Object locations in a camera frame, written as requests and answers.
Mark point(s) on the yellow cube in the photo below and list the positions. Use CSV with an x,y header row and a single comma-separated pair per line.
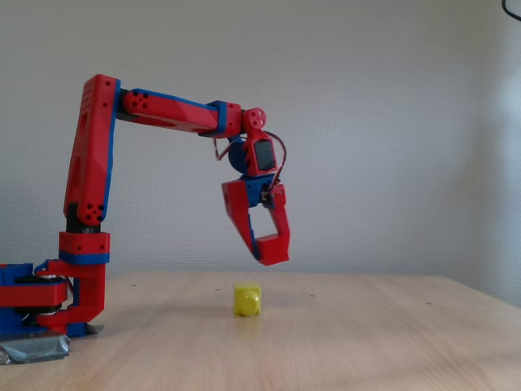
x,y
246,299

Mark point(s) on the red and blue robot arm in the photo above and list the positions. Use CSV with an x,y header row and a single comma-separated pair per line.
x,y
91,163

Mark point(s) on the red and blue robot base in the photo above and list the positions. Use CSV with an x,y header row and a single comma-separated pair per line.
x,y
24,295

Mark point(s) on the red cube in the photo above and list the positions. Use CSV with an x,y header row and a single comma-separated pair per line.
x,y
273,251

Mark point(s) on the grey duct tape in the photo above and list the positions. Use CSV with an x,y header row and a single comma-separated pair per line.
x,y
32,348

